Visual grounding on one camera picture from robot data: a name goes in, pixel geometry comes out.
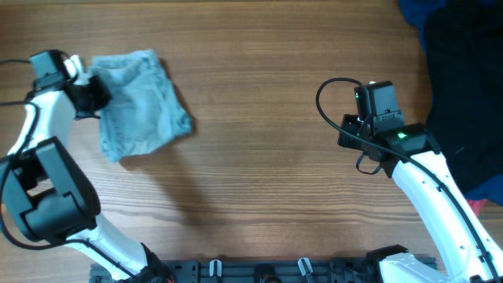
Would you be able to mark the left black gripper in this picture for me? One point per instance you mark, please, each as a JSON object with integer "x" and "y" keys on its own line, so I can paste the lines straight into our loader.
{"x": 104, "y": 94}

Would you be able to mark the black garment pile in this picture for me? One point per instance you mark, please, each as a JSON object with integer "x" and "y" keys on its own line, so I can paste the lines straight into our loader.
{"x": 466, "y": 115}

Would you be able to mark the dark blue garment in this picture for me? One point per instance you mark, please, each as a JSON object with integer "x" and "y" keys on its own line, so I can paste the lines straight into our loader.
{"x": 416, "y": 15}

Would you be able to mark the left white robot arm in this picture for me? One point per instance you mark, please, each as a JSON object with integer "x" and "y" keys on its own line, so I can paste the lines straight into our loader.
{"x": 48, "y": 196}

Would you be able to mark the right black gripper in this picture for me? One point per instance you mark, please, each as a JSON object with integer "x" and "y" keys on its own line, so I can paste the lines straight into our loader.
{"x": 346, "y": 140}

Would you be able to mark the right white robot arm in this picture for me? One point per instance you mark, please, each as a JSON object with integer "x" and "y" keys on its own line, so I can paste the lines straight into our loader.
{"x": 412, "y": 158}

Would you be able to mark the light blue denim shorts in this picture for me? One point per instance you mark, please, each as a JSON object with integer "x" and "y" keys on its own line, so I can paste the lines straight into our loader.
{"x": 144, "y": 113}

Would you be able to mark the red garment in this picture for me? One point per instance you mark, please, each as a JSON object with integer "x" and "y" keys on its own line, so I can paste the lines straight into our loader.
{"x": 477, "y": 205}

